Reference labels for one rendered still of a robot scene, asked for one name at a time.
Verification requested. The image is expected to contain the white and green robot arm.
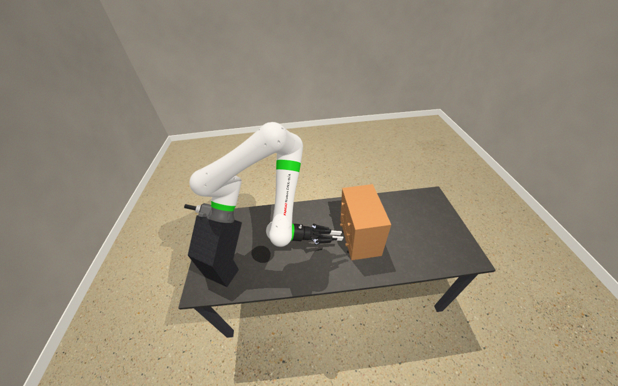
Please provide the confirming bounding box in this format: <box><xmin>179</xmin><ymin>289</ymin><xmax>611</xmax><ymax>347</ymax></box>
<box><xmin>184</xmin><ymin>122</ymin><xmax>305</xmax><ymax>247</ymax></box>

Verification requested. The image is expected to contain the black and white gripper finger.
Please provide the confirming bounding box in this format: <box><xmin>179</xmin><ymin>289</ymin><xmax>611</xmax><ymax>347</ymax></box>
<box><xmin>313</xmin><ymin>233</ymin><xmax>343</xmax><ymax>245</ymax></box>
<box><xmin>312</xmin><ymin>224</ymin><xmax>342</xmax><ymax>235</ymax></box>

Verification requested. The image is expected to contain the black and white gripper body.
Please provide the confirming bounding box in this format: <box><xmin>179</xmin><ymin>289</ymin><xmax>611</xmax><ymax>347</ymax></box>
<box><xmin>303</xmin><ymin>226</ymin><xmax>319</xmax><ymax>241</ymax></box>

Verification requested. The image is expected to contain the wooden drawer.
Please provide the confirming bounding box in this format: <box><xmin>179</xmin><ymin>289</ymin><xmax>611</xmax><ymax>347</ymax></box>
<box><xmin>345</xmin><ymin>231</ymin><xmax>352</xmax><ymax>258</ymax></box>
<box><xmin>341</xmin><ymin>192</ymin><xmax>348</xmax><ymax>216</ymax></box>
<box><xmin>347</xmin><ymin>210</ymin><xmax>355</xmax><ymax>239</ymax></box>
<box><xmin>340</xmin><ymin>216</ymin><xmax>346</xmax><ymax>236</ymax></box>
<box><xmin>341</xmin><ymin>206</ymin><xmax>347</xmax><ymax>227</ymax></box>
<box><xmin>347</xmin><ymin>225</ymin><xmax>354</xmax><ymax>248</ymax></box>

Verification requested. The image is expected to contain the orange wooden chest of drawers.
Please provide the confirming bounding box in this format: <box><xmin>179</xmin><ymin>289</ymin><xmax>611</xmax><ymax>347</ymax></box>
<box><xmin>342</xmin><ymin>184</ymin><xmax>391</xmax><ymax>260</ymax></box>

